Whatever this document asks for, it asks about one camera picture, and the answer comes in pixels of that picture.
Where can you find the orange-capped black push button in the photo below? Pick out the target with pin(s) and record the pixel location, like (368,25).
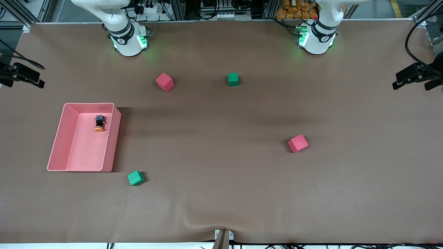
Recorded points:
(99,123)

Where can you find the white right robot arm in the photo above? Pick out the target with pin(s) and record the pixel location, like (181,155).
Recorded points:
(128,41)

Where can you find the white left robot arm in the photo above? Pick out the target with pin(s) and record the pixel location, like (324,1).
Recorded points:
(318,41)

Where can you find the pink plastic tray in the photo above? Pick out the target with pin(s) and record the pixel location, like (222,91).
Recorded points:
(86,145)

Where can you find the bag of orange items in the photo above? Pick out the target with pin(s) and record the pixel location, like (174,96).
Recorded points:
(294,10)

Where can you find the pink foam cube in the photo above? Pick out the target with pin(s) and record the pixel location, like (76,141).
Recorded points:
(297,143)
(164,82)

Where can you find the green foam cube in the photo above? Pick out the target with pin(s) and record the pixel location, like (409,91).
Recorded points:
(233,79)
(135,178)

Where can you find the white terminal strip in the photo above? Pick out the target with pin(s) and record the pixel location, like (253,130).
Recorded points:
(225,16)

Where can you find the brown table cover sheet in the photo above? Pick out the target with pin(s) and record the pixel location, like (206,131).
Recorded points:
(221,173)

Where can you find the aluminium frame strut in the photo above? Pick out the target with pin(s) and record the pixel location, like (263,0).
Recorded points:
(19,12)
(427,14)

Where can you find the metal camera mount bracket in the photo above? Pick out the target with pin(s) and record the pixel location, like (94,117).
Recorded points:
(223,240)

